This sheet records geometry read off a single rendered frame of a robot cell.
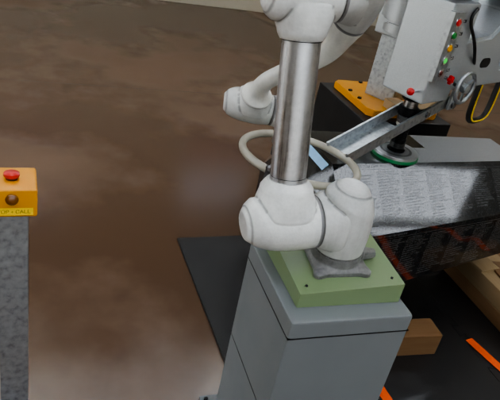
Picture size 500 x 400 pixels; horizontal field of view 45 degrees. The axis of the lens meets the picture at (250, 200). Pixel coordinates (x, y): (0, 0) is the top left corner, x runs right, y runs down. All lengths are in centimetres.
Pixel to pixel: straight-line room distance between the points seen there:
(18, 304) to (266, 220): 73
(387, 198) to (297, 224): 111
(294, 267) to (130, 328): 115
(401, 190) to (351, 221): 107
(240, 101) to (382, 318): 81
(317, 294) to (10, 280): 85
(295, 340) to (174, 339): 108
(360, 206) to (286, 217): 22
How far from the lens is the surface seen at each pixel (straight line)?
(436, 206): 286
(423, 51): 262
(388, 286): 186
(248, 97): 194
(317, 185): 213
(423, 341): 299
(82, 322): 280
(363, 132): 268
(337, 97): 371
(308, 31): 153
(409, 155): 283
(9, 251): 171
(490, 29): 295
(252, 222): 163
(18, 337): 191
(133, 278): 305
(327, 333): 179
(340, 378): 196
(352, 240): 175
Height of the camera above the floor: 189
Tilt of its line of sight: 29 degrees down
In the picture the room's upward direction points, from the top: 12 degrees clockwise
